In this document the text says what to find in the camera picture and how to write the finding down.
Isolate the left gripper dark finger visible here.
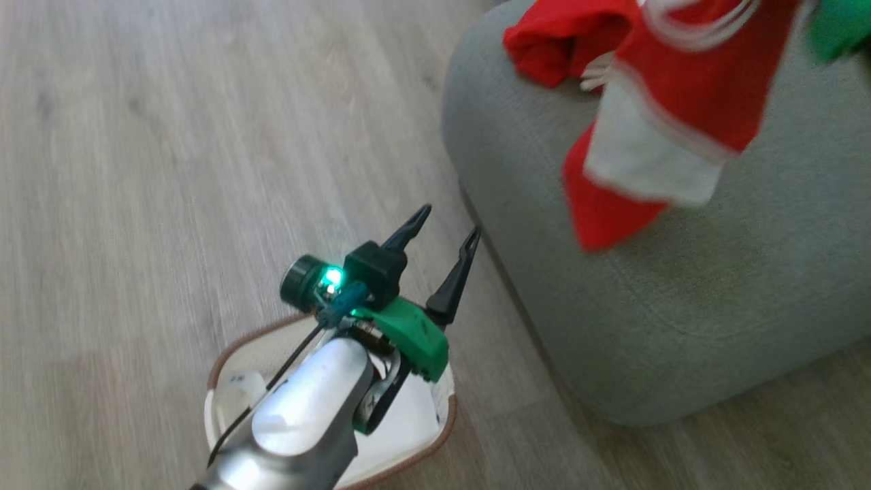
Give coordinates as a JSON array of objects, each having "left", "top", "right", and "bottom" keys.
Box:
[
  {"left": 381, "top": 204, "right": 433, "bottom": 254},
  {"left": 425, "top": 227, "right": 481, "bottom": 326}
]

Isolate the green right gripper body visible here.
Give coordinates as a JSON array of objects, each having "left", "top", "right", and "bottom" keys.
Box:
[{"left": 806, "top": 0, "right": 871, "bottom": 65}]

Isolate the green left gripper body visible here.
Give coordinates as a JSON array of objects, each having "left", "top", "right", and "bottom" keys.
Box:
[{"left": 350, "top": 297, "right": 450, "bottom": 436}]

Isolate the red jersey white trim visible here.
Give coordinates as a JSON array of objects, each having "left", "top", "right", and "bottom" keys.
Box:
[{"left": 504, "top": 0, "right": 807, "bottom": 252}]

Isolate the grey-green rounded sofa section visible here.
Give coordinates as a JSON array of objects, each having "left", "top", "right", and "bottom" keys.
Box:
[{"left": 442, "top": 0, "right": 871, "bottom": 427}]

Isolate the white laundry basket brown rim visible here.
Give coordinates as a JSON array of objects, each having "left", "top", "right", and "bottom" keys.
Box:
[{"left": 204, "top": 313, "right": 457, "bottom": 490}]

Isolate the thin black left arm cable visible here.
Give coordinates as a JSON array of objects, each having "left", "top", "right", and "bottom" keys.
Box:
[{"left": 208, "top": 282, "right": 372, "bottom": 470}]

